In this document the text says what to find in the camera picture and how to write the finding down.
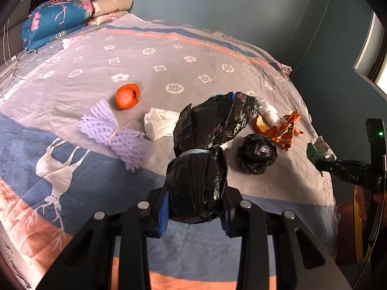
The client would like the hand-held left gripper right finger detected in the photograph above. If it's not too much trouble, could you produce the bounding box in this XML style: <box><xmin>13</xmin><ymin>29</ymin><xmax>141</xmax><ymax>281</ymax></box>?
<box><xmin>220</xmin><ymin>187</ymin><xmax>353</xmax><ymax>290</ymax></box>

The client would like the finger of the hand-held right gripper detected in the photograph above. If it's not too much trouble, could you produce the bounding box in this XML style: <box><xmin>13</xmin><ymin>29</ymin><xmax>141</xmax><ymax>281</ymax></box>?
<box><xmin>314</xmin><ymin>159</ymin><xmax>382</xmax><ymax>188</ymax></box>

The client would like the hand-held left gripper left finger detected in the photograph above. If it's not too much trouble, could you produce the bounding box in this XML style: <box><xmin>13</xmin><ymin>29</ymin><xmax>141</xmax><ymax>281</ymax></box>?
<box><xmin>36</xmin><ymin>187</ymin><xmax>170</xmax><ymax>290</ymax></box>

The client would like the green snack packet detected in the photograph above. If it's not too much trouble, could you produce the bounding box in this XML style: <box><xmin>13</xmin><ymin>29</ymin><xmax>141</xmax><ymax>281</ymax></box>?
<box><xmin>306</xmin><ymin>136</ymin><xmax>337</xmax><ymax>162</ymax></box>

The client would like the large black plastic bag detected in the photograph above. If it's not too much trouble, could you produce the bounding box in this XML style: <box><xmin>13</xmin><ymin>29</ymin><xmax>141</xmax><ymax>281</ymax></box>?
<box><xmin>166</xmin><ymin>91</ymin><xmax>260</xmax><ymax>225</ymax></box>

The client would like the round orange peel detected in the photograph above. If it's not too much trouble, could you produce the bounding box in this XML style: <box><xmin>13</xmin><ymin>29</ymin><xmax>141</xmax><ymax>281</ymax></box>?
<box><xmin>115</xmin><ymin>83</ymin><xmax>141</xmax><ymax>110</ymax></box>

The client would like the torn orange snack wrapper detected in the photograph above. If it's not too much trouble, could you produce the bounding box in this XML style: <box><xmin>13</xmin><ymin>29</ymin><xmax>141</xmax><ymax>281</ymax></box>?
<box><xmin>270</xmin><ymin>111</ymin><xmax>305</xmax><ymax>152</ymax></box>

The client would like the small crumpled black plastic bag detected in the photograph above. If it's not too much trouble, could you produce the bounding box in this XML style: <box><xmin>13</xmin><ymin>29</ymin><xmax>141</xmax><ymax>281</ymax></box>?
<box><xmin>237</xmin><ymin>133</ymin><xmax>278</xmax><ymax>175</ymax></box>

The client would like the white crumpled plastic wrapper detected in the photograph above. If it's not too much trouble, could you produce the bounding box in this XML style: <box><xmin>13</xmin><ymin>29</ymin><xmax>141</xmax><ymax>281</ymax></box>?
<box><xmin>257</xmin><ymin>98</ymin><xmax>282</xmax><ymax>126</ymax></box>

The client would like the white crumpled tissue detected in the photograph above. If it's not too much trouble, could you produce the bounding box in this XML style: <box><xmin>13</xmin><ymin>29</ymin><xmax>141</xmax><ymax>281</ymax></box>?
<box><xmin>143</xmin><ymin>108</ymin><xmax>180</xmax><ymax>141</ymax></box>

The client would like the curved orange peel piece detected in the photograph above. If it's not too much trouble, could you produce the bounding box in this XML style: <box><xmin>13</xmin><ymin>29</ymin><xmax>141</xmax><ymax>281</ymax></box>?
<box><xmin>254</xmin><ymin>114</ymin><xmax>280</xmax><ymax>136</ymax></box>

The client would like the purple foam fruit net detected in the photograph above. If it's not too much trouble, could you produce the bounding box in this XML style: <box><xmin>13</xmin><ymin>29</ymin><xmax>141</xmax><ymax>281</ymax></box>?
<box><xmin>78</xmin><ymin>99</ymin><xmax>152</xmax><ymax>172</ymax></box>

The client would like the printed bed blanket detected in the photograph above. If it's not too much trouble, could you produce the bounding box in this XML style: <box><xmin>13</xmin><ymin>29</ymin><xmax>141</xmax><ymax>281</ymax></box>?
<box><xmin>0</xmin><ymin>14</ymin><xmax>339</xmax><ymax>290</ymax></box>

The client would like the folded beige quilt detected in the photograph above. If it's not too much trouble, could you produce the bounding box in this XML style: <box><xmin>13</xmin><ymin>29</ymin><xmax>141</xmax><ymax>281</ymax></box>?
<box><xmin>86</xmin><ymin>0</ymin><xmax>134</xmax><ymax>26</ymax></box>

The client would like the folded blue floral quilt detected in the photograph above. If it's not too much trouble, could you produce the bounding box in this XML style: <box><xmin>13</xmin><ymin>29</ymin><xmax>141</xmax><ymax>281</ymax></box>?
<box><xmin>21</xmin><ymin>0</ymin><xmax>94</xmax><ymax>52</ymax></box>

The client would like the white window frame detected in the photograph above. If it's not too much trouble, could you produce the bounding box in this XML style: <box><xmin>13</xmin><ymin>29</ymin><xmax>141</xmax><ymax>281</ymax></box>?
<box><xmin>352</xmin><ymin>12</ymin><xmax>387</xmax><ymax>97</ymax></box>

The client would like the white charging cable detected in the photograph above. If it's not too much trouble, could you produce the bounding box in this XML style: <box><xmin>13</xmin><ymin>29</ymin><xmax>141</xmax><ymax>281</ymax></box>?
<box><xmin>1</xmin><ymin>24</ymin><xmax>37</xmax><ymax>67</ymax></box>

